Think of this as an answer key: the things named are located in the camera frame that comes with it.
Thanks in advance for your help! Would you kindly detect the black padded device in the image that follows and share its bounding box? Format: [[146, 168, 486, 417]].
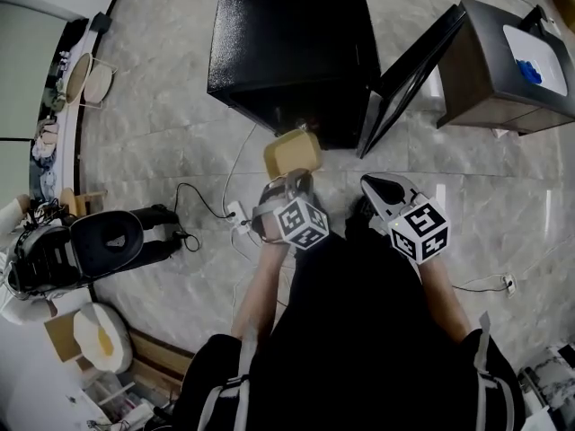
[[7, 203, 181, 296]]

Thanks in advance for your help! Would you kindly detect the round wire side table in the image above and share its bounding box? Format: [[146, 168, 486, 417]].
[[65, 52, 119, 108]]

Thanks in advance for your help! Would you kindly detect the marbled white object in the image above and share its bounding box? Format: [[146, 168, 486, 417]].
[[517, 343, 575, 422]]

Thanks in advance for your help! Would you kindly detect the black mini fridge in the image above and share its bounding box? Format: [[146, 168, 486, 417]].
[[207, 0, 468, 160]]

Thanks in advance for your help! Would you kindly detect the person's right forearm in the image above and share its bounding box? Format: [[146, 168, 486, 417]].
[[417, 258, 473, 344]]

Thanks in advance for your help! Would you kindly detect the cardboard box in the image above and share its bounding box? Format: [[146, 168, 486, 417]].
[[43, 311, 87, 364]]

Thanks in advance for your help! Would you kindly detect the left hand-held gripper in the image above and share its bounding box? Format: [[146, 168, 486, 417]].
[[251, 168, 331, 252]]

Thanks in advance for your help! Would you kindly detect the dark wooden side cabinet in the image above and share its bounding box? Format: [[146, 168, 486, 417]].
[[437, 0, 575, 136]]

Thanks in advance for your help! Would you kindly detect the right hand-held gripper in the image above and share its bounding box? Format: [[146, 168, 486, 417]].
[[360, 172, 451, 266]]

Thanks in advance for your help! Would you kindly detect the black stand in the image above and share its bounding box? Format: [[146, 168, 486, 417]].
[[519, 4, 562, 36]]

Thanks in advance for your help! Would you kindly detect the white cable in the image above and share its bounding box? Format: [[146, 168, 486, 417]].
[[221, 122, 259, 207]]

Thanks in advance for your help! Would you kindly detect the white cushion with yellow patch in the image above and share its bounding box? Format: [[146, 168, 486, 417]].
[[73, 302, 135, 374]]

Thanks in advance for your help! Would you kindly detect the person's left forearm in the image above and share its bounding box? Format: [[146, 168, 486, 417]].
[[230, 239, 294, 341]]

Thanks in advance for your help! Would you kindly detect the blue crumpled item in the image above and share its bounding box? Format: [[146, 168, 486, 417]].
[[516, 57, 544, 85]]

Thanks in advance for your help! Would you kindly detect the small black box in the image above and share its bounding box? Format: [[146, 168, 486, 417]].
[[89, 11, 113, 36]]

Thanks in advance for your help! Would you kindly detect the tan plastic container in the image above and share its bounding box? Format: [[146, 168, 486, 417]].
[[262, 128, 324, 181]]

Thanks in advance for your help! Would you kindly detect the white tray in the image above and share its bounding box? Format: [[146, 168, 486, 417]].
[[502, 23, 569, 97]]

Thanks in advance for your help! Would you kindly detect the white power strip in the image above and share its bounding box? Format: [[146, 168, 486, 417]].
[[226, 200, 253, 236]]

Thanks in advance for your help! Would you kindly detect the black cable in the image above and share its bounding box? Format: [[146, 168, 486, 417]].
[[173, 182, 236, 221]]

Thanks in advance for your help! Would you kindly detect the person's black clothing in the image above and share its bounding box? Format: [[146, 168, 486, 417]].
[[172, 198, 527, 431]]

